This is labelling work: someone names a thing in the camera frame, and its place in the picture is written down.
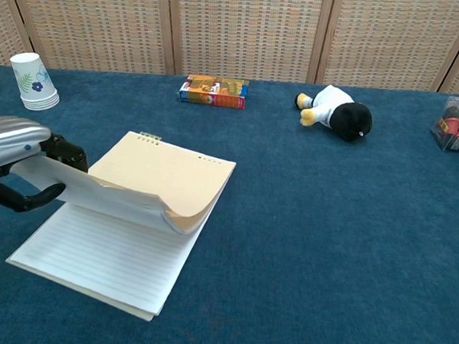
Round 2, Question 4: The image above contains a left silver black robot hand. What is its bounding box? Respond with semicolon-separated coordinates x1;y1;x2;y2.
0;115;93;219

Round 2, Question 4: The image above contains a beige cover notepad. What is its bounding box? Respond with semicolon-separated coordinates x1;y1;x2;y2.
0;120;240;328

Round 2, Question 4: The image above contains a white floral paper cup stack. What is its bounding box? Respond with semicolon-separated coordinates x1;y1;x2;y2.
5;51;64;114

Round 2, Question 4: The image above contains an orange colourful carton box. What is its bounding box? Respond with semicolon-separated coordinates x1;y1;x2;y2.
178;73;251;111

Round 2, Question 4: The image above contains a woven rattan folding screen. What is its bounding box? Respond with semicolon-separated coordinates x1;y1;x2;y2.
0;0;459;108

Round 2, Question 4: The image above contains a black white penguin plush toy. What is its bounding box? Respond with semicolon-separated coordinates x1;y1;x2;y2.
291;81;376;146

